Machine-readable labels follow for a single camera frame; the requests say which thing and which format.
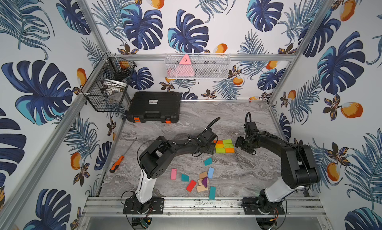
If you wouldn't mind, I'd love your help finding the lime green block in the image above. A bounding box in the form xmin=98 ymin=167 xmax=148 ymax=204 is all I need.
xmin=215 ymin=148 xmax=226 ymax=153
xmin=224 ymin=143 xmax=234 ymax=148

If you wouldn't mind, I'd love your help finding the small teal block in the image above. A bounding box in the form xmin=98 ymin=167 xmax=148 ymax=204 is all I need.
xmin=181 ymin=174 xmax=190 ymax=182

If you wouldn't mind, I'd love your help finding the pink block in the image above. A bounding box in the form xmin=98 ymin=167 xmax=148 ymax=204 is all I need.
xmin=170 ymin=168 xmax=177 ymax=180

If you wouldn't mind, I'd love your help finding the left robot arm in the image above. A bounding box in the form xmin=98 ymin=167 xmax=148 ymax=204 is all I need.
xmin=123 ymin=117 xmax=220 ymax=215

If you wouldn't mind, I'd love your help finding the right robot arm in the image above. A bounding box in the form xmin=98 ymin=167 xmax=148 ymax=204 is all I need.
xmin=235 ymin=112 xmax=321 ymax=215

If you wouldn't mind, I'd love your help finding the light blue block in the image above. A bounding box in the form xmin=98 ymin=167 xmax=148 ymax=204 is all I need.
xmin=208 ymin=167 xmax=214 ymax=179

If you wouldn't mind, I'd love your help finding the purple triangle block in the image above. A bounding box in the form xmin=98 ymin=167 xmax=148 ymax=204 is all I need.
xmin=202 ymin=177 xmax=209 ymax=188

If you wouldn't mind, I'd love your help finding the red block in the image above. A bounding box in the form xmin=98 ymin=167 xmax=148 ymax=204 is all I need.
xmin=186 ymin=180 xmax=197 ymax=193

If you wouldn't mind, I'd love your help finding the natural wood block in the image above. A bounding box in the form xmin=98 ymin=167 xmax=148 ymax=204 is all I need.
xmin=197 ymin=185 xmax=208 ymax=193

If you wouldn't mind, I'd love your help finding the black tool case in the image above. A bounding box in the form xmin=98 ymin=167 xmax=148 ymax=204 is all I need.
xmin=125 ymin=91 xmax=181 ymax=124

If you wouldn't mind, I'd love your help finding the pink triangle sign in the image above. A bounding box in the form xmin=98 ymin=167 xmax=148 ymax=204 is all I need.
xmin=174 ymin=54 xmax=196 ymax=78

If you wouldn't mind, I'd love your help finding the white wire shelf basket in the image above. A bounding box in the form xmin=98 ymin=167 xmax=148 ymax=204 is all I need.
xmin=164 ymin=54 xmax=231 ymax=79

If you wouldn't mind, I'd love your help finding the orange handled screwdriver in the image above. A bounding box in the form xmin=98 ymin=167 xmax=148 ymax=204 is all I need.
xmin=109 ymin=138 xmax=137 ymax=173

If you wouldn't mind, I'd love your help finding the black wire basket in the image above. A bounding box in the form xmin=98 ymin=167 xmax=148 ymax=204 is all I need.
xmin=81 ymin=53 xmax=137 ymax=112

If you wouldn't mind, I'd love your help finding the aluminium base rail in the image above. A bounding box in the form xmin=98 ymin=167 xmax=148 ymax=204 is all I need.
xmin=83 ymin=197 xmax=327 ymax=218

